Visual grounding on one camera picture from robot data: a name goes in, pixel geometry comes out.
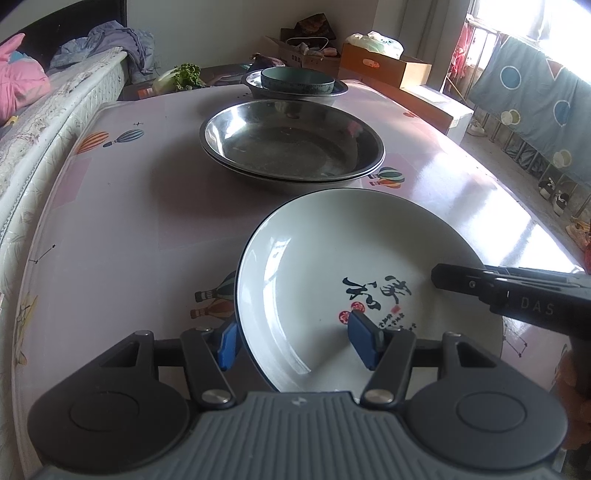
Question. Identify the black and white sneaker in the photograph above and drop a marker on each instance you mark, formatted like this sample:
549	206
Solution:
545	189
560	203

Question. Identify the brown labelled cardboard box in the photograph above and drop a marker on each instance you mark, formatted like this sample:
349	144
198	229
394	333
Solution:
378	67

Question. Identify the person's right hand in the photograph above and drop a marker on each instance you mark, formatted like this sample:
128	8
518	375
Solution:
575	397

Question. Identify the white plastic bag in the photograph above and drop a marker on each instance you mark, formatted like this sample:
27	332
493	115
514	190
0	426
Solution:
376	42

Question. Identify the long brown cardboard box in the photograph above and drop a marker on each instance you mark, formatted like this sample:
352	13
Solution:
434	104

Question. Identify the white calligraphy ceramic plate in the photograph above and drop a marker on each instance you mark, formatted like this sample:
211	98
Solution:
323	286

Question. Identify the pink shoe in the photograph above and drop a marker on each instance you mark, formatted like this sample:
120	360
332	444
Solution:
579	235

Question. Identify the green lettuce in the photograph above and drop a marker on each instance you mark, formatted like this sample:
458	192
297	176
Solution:
184	76

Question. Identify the teal patterned ceramic bowl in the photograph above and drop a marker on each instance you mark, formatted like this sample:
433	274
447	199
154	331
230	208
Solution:
295	78

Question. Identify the large steel plate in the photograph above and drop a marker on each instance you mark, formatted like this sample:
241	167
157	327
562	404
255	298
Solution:
286	143
295	182

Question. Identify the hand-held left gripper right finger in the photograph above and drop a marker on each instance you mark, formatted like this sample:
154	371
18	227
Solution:
362	341

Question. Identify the black headboard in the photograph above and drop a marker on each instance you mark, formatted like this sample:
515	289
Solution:
69	21

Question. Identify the red hanging garment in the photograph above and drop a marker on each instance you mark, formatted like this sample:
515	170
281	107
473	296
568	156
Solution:
461	53

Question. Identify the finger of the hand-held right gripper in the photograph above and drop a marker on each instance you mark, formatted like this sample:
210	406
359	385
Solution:
455	279
531	272

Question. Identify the pink clothing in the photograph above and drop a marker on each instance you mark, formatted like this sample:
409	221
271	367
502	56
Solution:
21	78

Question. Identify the grey crumpled clothes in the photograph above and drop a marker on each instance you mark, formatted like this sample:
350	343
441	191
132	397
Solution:
111	46

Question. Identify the white quilted mattress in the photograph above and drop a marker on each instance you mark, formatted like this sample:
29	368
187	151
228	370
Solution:
55	120

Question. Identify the small steel basin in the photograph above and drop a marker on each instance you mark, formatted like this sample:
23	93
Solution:
251	83

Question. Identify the open cardboard box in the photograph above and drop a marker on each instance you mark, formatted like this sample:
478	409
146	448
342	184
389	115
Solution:
300	51

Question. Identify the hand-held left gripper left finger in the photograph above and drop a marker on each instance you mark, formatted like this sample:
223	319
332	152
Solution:
228	344

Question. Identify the purple cabbage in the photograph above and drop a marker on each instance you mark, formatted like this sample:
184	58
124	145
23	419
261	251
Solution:
268	61

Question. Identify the blue printed blanket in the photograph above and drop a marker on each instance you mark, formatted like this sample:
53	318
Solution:
531	92

